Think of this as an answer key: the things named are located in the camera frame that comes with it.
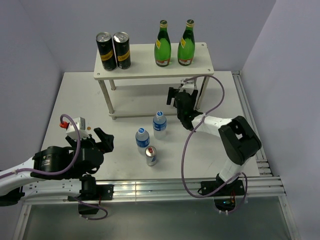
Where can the silver blue can front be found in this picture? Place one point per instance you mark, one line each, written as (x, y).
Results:
(151, 155)

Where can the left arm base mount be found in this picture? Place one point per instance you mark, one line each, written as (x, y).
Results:
(89, 206)

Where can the pocari sweat bottle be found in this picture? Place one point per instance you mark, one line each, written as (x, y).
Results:
(159, 123)
(142, 138)

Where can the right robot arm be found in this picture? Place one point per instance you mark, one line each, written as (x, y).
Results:
(238, 138)

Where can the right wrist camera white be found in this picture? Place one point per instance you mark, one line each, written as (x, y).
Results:
(187, 86)

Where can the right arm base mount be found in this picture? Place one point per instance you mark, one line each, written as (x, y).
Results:
(225, 198)

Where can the black can left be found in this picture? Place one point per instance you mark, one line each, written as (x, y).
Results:
(106, 51)

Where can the Pocari Sweat bottle rear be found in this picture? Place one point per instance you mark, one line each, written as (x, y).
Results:
(159, 123)

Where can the aluminium frame rail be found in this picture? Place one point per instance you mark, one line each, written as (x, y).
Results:
(154, 202)

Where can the Pocari Sweat bottle front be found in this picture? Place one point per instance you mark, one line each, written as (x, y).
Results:
(142, 138)

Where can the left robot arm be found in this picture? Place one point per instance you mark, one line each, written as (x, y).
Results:
(58, 171)

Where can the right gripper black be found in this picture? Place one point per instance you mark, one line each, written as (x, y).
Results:
(172, 93)

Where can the black can right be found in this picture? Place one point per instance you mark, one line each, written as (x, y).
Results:
(121, 42)

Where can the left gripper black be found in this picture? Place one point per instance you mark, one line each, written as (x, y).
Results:
(106, 140)

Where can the white two-tier shelf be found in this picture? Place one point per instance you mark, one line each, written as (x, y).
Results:
(142, 89)

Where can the green glass bottle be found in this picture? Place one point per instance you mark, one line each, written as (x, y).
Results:
(186, 46)
(162, 47)

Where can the black can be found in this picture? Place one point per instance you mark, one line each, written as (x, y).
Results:
(106, 51)
(121, 42)

